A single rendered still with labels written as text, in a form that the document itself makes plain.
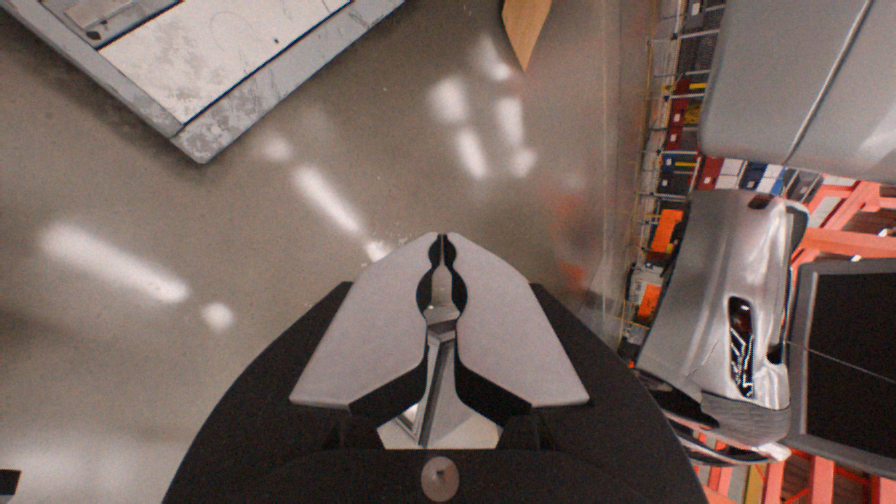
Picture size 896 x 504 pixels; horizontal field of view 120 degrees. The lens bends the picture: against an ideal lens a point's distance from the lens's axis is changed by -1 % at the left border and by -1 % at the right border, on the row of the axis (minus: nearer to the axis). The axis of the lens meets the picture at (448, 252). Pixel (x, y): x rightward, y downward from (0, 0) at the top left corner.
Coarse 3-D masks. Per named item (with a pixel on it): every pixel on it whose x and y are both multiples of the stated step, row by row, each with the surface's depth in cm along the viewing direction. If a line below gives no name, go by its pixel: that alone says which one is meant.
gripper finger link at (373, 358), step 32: (384, 256) 10; (416, 256) 10; (352, 288) 8; (384, 288) 8; (416, 288) 9; (352, 320) 7; (384, 320) 7; (416, 320) 7; (320, 352) 7; (352, 352) 7; (384, 352) 7; (416, 352) 7; (320, 384) 6; (352, 384) 6; (384, 384) 6; (416, 384) 7; (384, 416) 6
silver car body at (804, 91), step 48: (768, 0) 39; (816, 0) 37; (864, 0) 35; (720, 48) 47; (768, 48) 43; (816, 48) 40; (864, 48) 38; (720, 96) 51; (768, 96) 48; (816, 96) 44; (864, 96) 41; (720, 144) 59; (768, 144) 54; (816, 144) 50; (864, 144) 46
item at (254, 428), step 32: (320, 320) 7; (288, 352) 6; (256, 384) 6; (288, 384) 6; (224, 416) 5; (256, 416) 5; (288, 416) 5; (320, 416) 5; (192, 448) 5; (224, 448) 5; (256, 448) 5; (288, 448) 5; (320, 448) 5; (192, 480) 4; (224, 480) 4
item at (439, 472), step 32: (352, 416) 5; (512, 416) 5; (352, 448) 5; (384, 448) 5; (480, 448) 5; (512, 448) 5; (256, 480) 4; (288, 480) 4; (320, 480) 4; (352, 480) 4; (384, 480) 4; (416, 480) 4; (448, 480) 4; (480, 480) 4; (512, 480) 4; (544, 480) 4; (576, 480) 4; (608, 480) 4
